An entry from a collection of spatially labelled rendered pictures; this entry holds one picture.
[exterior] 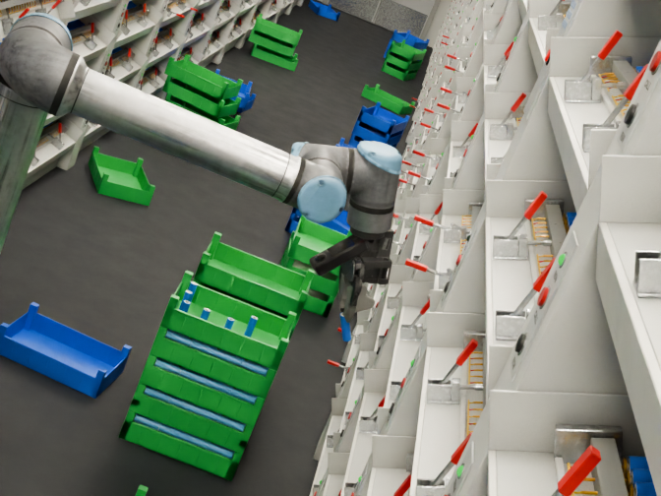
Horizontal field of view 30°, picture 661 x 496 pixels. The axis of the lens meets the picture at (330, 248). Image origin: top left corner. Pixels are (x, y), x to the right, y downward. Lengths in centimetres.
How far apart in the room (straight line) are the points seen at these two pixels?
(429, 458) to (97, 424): 184
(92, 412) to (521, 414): 229
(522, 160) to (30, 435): 170
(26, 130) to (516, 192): 107
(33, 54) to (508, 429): 141
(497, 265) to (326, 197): 84
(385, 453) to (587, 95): 62
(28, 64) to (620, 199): 145
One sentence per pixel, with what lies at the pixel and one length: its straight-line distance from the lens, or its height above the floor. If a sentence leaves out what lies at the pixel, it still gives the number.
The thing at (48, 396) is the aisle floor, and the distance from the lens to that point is 320.
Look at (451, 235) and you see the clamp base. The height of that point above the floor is 96.
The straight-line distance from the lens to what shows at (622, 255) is 85.
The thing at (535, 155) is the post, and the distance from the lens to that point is 163.
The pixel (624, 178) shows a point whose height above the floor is 138.
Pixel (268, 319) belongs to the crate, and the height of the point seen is 36.
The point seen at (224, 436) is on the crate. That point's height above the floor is 11.
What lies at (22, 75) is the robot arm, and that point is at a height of 95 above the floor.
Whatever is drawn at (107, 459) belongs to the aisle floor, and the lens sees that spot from 302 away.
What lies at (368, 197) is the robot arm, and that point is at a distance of 240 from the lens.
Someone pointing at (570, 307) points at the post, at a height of 128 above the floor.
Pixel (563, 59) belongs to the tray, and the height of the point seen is 137.
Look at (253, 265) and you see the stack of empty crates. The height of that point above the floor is 35.
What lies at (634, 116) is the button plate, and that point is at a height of 142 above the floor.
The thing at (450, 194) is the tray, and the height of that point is 99.
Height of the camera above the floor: 153
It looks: 18 degrees down
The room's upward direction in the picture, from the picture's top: 22 degrees clockwise
